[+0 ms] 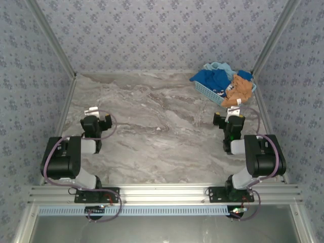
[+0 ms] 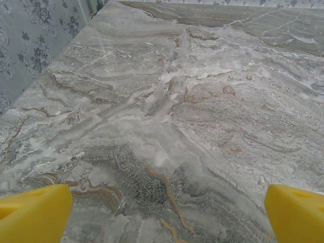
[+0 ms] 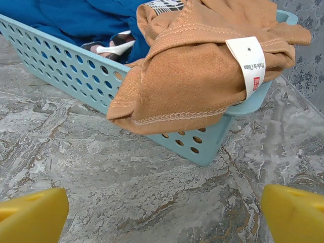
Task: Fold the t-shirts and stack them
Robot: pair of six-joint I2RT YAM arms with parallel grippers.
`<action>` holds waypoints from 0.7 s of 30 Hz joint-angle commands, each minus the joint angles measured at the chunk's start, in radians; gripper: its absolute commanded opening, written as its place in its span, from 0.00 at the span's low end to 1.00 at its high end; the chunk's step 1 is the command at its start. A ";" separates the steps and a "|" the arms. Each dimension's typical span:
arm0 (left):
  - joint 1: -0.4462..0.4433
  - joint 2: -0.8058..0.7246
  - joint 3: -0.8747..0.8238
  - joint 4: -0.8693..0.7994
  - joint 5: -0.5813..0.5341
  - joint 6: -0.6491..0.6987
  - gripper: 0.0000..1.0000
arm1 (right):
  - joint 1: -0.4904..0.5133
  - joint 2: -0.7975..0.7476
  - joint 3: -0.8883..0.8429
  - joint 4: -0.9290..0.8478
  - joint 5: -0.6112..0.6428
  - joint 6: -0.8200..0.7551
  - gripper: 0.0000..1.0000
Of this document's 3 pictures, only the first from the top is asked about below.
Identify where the light blue plastic basket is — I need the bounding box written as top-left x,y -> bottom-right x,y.
194,79 -> 257,107

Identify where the aluminium frame post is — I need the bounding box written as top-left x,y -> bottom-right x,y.
252,0 -> 302,75
27,0 -> 77,78

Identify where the aluminium rail beam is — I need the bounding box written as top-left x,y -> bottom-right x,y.
25,184 -> 304,205

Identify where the orange t-shirt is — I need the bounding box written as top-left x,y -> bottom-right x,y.
221,74 -> 254,108

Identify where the light blue slotted cable duct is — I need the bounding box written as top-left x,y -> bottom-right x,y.
39,205 -> 228,217

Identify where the dark blue t-shirt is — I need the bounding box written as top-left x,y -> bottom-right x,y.
189,68 -> 254,98

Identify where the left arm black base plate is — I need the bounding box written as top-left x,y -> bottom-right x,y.
74,187 -> 120,204

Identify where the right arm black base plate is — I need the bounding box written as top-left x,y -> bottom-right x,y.
208,186 -> 255,203

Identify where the grey metal panel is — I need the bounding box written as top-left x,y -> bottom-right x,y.
32,215 -> 303,243

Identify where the light blue t-shirt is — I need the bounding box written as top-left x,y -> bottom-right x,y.
204,61 -> 238,80

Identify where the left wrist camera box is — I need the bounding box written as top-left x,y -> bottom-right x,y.
84,106 -> 100,117

